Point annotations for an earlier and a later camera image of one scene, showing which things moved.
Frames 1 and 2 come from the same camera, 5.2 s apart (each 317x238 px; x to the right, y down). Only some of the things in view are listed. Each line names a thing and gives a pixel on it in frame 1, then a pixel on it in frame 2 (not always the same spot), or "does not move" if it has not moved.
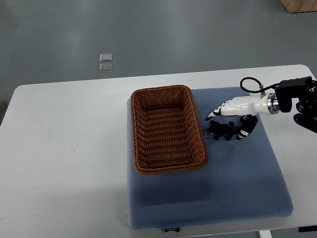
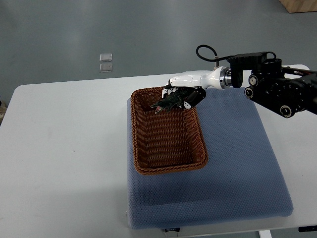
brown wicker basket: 167,134 does not move
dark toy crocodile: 217,130 to 176,97
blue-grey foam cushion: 242,179 does not move
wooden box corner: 298,6 does not move
